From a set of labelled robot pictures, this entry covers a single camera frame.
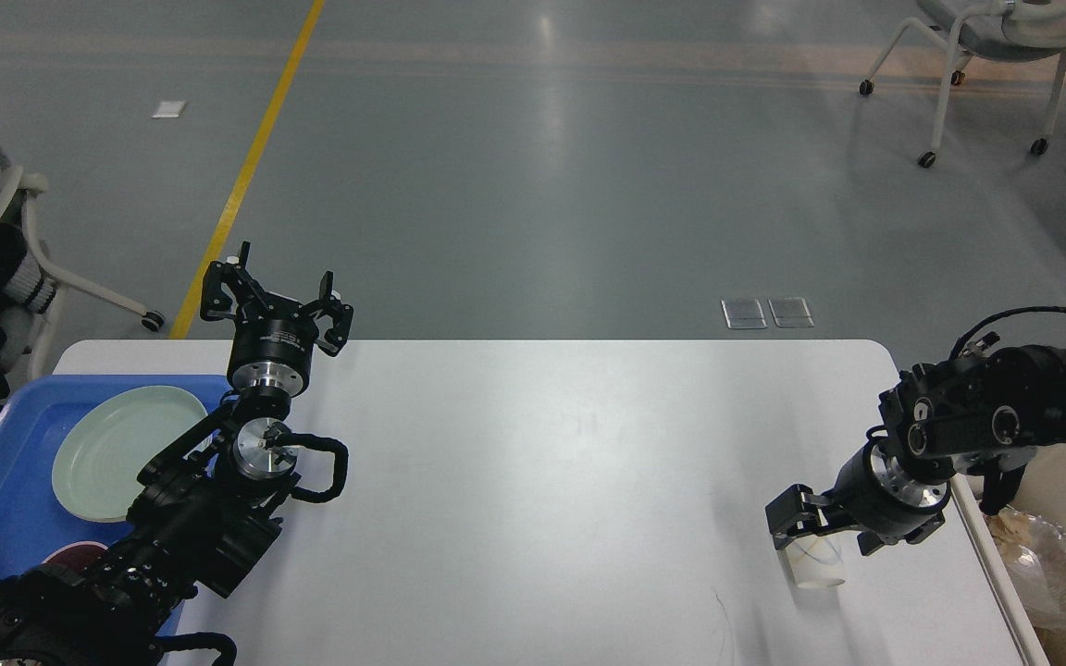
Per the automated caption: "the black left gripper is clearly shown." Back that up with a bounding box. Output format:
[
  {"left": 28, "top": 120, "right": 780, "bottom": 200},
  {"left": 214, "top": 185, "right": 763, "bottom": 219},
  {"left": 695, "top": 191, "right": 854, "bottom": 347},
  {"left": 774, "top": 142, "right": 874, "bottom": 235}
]
[{"left": 199, "top": 240, "right": 354, "bottom": 397}]

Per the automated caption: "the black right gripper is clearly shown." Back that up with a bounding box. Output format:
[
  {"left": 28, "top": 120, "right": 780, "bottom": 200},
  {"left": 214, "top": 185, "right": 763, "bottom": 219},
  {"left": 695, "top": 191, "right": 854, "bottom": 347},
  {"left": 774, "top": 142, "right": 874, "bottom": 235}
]
[{"left": 765, "top": 441, "right": 952, "bottom": 556}]

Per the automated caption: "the white paper cup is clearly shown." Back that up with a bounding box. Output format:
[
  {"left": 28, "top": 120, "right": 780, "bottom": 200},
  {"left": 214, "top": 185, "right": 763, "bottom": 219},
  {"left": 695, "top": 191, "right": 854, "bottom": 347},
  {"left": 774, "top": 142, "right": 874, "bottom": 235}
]
[{"left": 779, "top": 536, "right": 846, "bottom": 589}]

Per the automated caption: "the mint green plate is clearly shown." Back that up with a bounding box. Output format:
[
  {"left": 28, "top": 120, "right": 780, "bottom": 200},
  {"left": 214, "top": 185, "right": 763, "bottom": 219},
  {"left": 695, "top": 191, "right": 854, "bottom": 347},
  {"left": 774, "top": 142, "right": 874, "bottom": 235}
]
[{"left": 51, "top": 385, "right": 207, "bottom": 524}]

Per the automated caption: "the aluminium foil tray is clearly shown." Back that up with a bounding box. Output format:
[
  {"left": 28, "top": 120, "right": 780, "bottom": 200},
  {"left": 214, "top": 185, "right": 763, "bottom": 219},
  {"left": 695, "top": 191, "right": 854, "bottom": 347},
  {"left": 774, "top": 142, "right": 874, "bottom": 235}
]
[{"left": 1002, "top": 513, "right": 1066, "bottom": 632}]

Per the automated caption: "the pink mug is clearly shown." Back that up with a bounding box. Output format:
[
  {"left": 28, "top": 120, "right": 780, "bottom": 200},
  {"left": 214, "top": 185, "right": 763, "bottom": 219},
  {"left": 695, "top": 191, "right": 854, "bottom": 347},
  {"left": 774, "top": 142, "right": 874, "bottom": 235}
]
[{"left": 43, "top": 540, "right": 107, "bottom": 572}]

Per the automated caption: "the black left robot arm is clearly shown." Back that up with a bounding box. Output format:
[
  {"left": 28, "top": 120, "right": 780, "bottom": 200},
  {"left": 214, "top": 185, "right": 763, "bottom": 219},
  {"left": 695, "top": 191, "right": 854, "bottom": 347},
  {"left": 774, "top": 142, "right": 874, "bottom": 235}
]
[{"left": 0, "top": 243, "right": 353, "bottom": 665}]

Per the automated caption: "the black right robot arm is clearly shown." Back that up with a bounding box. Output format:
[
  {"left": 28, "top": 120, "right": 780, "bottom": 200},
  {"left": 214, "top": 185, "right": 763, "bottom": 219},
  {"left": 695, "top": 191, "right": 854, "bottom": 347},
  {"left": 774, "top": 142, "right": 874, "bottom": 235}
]
[{"left": 765, "top": 306, "right": 1066, "bottom": 556}]

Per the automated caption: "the right floor outlet plate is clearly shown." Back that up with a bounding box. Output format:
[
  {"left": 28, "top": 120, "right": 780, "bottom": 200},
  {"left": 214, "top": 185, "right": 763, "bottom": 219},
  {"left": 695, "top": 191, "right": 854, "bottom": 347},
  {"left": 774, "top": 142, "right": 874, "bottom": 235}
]
[{"left": 768, "top": 298, "right": 815, "bottom": 328}]

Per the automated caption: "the floor outlet plate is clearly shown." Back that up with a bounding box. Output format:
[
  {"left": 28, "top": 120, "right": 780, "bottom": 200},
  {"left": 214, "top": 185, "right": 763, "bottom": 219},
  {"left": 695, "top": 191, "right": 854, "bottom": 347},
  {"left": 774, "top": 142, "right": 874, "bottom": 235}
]
[
  {"left": 768, "top": 298, "right": 815, "bottom": 328},
  {"left": 722, "top": 298, "right": 769, "bottom": 330}
]

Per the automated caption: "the left floor outlet plate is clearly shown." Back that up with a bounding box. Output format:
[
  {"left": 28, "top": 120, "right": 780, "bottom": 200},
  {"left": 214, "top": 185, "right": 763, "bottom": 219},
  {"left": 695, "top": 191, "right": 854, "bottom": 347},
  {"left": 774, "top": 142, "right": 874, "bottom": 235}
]
[{"left": 722, "top": 298, "right": 769, "bottom": 330}]

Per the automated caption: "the crumpled brown paper ball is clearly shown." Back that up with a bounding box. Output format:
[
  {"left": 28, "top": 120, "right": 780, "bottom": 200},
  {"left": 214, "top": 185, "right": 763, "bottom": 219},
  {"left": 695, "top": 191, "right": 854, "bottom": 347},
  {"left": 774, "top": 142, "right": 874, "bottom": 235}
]
[{"left": 985, "top": 510, "right": 1034, "bottom": 563}]

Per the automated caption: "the white office chair left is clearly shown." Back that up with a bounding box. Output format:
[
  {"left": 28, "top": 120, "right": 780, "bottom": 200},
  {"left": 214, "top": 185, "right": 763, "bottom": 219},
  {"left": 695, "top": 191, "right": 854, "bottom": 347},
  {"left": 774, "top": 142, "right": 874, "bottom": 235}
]
[{"left": 0, "top": 165, "right": 166, "bottom": 381}]

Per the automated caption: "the blue plastic tray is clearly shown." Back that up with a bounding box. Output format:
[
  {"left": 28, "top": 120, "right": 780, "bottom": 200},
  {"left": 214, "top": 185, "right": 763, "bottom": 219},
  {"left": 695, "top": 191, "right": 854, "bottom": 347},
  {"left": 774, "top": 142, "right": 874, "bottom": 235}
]
[{"left": 0, "top": 375, "right": 228, "bottom": 579}]

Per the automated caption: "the grey office chair right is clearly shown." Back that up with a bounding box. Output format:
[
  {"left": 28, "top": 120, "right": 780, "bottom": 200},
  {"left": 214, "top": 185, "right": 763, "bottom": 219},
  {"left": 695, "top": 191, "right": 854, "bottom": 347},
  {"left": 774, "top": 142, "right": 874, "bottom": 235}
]
[{"left": 859, "top": 1, "right": 1066, "bottom": 169}]

